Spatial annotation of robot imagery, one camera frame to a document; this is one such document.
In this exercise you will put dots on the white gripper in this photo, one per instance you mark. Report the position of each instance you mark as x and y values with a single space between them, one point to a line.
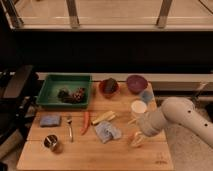
150 124

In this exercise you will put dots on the red chili pepper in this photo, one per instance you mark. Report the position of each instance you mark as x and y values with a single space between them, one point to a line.
86 123

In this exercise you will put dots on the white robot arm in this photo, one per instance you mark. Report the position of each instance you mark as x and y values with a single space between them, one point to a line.
176 110

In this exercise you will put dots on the white paper cup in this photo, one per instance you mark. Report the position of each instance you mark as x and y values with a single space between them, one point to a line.
138 108

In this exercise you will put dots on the small blue cup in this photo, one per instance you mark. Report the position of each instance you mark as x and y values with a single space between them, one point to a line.
146 96

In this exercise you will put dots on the orange yellow apple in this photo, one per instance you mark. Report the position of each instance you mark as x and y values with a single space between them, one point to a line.
130 138

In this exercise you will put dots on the wooden cutting board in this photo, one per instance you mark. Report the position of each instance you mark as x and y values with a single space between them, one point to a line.
87 152

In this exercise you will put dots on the blue grey cloth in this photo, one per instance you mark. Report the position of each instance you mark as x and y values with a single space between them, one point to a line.
106 132

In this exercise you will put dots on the purple bowl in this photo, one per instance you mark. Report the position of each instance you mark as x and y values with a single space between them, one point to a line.
136 83

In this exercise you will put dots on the dark block in bowl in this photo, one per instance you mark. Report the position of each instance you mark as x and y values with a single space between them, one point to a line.
110 85

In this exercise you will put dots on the red bowl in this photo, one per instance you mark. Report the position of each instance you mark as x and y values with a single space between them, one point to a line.
107 95

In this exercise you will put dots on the reddish pine cone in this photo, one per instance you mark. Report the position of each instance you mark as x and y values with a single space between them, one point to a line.
78 95

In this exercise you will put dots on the metal spoon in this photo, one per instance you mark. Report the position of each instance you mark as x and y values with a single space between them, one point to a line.
69 122

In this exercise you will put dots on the dark pine cone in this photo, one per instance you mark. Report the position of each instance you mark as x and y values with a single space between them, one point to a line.
64 96

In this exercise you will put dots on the green plastic tray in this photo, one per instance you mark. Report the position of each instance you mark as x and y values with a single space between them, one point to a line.
54 83

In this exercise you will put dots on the blue sponge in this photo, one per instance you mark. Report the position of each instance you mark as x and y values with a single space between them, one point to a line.
50 121

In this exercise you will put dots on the metal can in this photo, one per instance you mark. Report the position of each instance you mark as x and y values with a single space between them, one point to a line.
53 144

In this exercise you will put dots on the black equipment at left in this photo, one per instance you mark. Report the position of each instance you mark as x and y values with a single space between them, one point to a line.
16 95

